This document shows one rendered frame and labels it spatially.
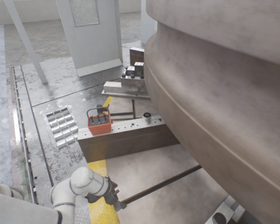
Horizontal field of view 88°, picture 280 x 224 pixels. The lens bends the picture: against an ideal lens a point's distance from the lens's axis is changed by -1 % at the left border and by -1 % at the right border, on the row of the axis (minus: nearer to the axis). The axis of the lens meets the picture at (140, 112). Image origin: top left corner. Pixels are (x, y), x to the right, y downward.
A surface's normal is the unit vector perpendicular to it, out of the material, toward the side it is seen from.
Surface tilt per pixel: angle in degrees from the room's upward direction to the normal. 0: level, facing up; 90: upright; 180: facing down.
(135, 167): 0
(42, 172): 0
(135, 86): 90
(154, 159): 0
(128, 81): 90
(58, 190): 25
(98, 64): 37
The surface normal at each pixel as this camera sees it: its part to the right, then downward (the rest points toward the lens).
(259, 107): -0.87, 0.33
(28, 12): 0.59, 0.52
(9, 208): 0.93, -0.35
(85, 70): 0.36, -0.30
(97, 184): 0.84, 0.04
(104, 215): 0.00, -0.76
